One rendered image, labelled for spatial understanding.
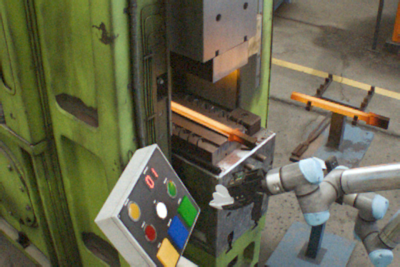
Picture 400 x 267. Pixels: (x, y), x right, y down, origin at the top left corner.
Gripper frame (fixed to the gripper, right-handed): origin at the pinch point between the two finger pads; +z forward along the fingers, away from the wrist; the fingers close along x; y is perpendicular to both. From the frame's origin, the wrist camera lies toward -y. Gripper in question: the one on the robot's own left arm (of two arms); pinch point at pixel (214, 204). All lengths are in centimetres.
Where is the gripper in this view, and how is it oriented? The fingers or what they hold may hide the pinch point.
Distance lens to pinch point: 162.9
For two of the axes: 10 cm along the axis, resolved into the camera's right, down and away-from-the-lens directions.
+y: -4.8, -7.9, -3.9
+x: -2.6, 5.5, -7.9
